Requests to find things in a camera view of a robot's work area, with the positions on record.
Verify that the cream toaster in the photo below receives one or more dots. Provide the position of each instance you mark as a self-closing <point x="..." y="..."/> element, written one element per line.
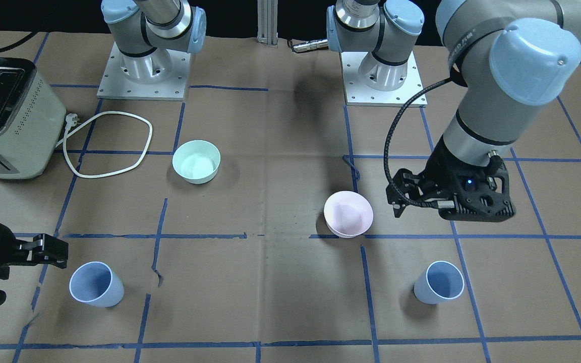
<point x="32" y="119"/>

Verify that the blue cup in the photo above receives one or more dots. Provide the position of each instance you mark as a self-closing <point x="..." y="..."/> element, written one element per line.
<point x="95" y="284"/>
<point x="441" y="281"/>

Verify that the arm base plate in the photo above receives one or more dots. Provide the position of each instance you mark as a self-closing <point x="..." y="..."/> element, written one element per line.
<point x="160" y="75"/>
<point x="370" y="84"/>

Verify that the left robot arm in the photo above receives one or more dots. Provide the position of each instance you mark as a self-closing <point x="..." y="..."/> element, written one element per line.
<point x="513" y="57"/>

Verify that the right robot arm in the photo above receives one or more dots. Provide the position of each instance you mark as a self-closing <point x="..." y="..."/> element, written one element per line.
<point x="140" y="27"/>

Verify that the green bowl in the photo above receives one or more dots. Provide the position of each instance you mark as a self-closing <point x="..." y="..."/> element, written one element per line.
<point x="196" y="161"/>

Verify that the pink bowl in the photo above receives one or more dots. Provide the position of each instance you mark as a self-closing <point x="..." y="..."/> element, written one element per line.
<point x="348" y="214"/>

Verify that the aluminium frame post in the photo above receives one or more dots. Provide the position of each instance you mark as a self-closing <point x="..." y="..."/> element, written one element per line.
<point x="267" y="22"/>

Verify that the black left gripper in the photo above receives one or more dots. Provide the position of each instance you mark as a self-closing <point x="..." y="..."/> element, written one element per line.
<point x="442" y="169"/>

